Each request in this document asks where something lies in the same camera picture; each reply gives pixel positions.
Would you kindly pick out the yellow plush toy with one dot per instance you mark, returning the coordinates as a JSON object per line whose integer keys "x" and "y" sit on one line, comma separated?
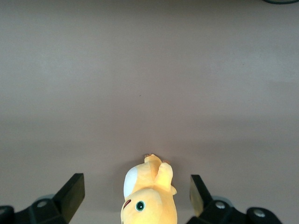
{"x": 151, "y": 200}

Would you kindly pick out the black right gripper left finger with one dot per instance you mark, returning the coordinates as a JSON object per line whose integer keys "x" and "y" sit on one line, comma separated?
{"x": 58, "y": 210}

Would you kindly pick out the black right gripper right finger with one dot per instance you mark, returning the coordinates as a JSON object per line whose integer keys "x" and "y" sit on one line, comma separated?
{"x": 217, "y": 214}

